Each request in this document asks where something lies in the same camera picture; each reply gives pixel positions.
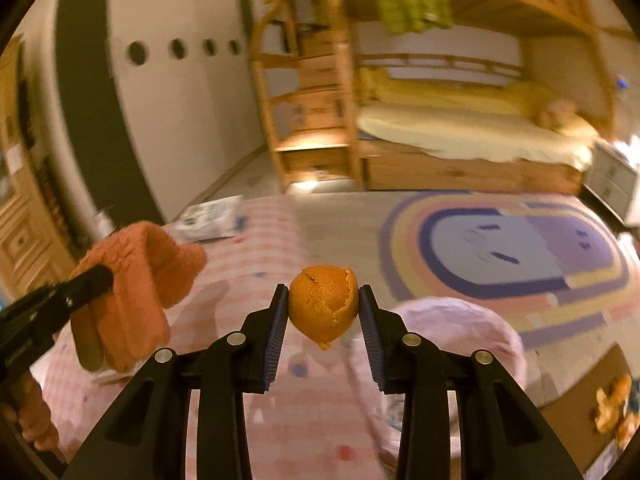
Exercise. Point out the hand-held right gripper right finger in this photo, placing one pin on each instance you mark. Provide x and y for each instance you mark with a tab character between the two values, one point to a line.
372	340

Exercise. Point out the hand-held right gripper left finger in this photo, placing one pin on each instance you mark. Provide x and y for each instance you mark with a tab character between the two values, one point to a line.
275	340

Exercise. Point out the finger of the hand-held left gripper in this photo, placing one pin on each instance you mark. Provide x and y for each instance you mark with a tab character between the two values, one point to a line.
87	282

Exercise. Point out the orange cloth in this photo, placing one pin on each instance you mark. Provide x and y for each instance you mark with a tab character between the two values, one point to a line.
140	290

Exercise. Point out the orange peel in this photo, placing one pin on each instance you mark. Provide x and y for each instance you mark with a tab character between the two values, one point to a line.
322	300

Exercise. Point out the pink plastic bag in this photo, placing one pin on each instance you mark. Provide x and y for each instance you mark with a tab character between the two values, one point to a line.
450	345

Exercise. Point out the person's left hand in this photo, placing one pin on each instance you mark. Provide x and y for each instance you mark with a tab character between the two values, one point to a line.
35	410

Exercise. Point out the wooden glass-door cabinet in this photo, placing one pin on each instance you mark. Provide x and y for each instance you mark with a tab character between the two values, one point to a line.
20	220

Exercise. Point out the pink checkered tablecloth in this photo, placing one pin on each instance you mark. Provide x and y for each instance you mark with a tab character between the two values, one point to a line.
270	240

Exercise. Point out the white tissue pack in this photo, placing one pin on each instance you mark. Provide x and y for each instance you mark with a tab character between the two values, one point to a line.
207	217

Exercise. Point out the rainbow oval rug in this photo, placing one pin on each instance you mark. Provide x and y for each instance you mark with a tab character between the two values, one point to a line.
505	255

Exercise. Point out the white wardrobe with round holes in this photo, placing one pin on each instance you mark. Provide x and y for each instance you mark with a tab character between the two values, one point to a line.
190	110

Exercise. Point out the cardboard box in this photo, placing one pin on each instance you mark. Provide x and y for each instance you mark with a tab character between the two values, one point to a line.
575	410

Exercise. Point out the wooden staircase with drawers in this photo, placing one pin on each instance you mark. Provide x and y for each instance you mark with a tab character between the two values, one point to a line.
315	110

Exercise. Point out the wooden bunk bed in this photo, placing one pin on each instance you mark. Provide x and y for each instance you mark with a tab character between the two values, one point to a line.
475	130

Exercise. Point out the pile of orange peels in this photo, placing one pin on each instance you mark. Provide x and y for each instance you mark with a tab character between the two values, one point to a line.
617	405

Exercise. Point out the white nightstand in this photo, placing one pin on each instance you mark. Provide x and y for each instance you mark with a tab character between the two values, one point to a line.
612	180

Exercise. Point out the tan plush toy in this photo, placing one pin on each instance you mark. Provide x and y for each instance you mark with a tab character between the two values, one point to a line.
555	115

